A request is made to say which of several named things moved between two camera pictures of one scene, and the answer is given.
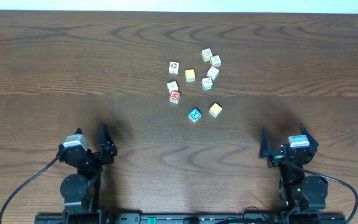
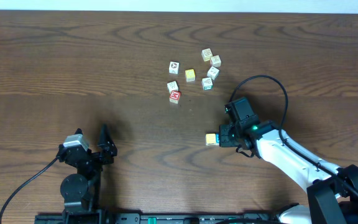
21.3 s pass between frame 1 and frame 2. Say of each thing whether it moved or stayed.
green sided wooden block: stayed
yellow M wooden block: moved
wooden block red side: stayed
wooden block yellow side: stayed
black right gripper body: moved
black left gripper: stayed
